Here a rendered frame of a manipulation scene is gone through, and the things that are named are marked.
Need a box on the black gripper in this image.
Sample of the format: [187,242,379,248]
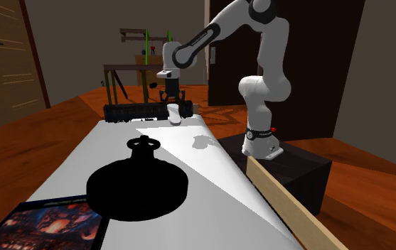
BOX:
[159,77,187,104]

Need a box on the white remote control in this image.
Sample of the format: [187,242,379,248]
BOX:
[166,103,183,126]

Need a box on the black keyboard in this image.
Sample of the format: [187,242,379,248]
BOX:
[102,100,194,123]

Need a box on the brown workbench with green legs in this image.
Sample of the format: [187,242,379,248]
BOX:
[102,63,166,105]

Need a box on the black round kettle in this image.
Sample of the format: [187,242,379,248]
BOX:
[86,134,190,222]

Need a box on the white table with wooden edge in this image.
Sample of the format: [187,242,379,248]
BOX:
[24,113,349,250]

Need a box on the dark wooden wardrobe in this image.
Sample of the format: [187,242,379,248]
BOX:
[207,0,366,142]

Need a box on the dark robot stand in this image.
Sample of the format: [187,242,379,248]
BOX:
[218,134,333,217]

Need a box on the book with red blue cover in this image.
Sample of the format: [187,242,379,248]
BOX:
[0,194,110,250]

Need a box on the brown wall shelf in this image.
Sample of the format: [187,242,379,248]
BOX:
[119,28,173,45]

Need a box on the wooden door with black handle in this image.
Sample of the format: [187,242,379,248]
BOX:
[0,0,51,136]

